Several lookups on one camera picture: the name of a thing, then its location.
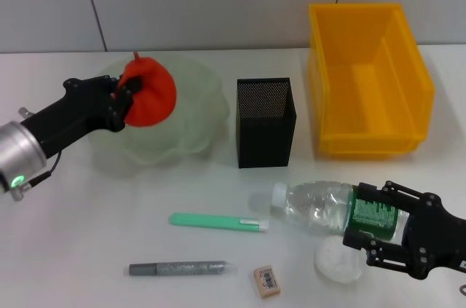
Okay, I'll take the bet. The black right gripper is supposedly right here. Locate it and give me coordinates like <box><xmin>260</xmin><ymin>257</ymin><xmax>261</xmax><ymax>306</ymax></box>
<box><xmin>341</xmin><ymin>180</ymin><xmax>466</xmax><ymax>280</ymax></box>

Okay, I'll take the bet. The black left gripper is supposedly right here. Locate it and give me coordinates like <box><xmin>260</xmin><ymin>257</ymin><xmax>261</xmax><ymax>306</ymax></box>
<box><xmin>20</xmin><ymin>74</ymin><xmax>143</xmax><ymax>159</ymax></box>

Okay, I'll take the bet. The red-orange fruit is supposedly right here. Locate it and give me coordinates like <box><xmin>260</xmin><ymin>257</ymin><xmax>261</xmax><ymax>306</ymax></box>
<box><xmin>116</xmin><ymin>51</ymin><xmax>178</xmax><ymax>128</ymax></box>

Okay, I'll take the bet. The white paper ball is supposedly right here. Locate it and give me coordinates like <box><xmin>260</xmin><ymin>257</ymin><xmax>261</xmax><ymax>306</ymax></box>
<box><xmin>313</xmin><ymin>237</ymin><xmax>363</xmax><ymax>285</ymax></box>

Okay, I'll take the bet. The clear water bottle green label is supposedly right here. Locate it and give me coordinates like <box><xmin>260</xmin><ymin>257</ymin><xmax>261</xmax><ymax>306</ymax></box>
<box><xmin>269</xmin><ymin>180</ymin><xmax>412</xmax><ymax>242</ymax></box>

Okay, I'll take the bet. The mint green pen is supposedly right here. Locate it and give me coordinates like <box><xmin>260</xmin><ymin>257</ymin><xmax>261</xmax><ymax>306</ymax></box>
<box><xmin>169</xmin><ymin>212</ymin><xmax>270</xmax><ymax>234</ymax></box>

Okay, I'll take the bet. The translucent wavy fruit plate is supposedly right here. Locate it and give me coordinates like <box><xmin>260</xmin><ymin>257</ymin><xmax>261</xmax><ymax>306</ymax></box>
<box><xmin>85</xmin><ymin>55</ymin><xmax>231</xmax><ymax>178</ymax></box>

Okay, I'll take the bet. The beige eraser with barcode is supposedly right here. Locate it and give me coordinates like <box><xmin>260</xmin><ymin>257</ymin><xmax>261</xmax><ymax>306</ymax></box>
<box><xmin>252</xmin><ymin>264</ymin><xmax>283</xmax><ymax>300</ymax></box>

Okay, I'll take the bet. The black mesh pen holder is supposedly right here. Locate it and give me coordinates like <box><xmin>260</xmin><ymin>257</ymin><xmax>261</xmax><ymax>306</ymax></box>
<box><xmin>235</xmin><ymin>76</ymin><xmax>299</xmax><ymax>170</ymax></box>

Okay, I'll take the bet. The silver glitter pen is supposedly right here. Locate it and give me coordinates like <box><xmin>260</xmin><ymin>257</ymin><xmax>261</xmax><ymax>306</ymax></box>
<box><xmin>127</xmin><ymin>259</ymin><xmax>238</xmax><ymax>277</ymax></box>

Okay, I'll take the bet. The yellow plastic storage bin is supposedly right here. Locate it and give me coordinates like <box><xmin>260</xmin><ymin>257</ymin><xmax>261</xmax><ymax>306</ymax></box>
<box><xmin>308</xmin><ymin>2</ymin><xmax>436</xmax><ymax>160</ymax></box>

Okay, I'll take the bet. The left wrist cable with plugs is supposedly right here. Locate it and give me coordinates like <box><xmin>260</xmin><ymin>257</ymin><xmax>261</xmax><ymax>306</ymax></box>
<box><xmin>9</xmin><ymin>106</ymin><xmax>63</xmax><ymax>202</ymax></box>

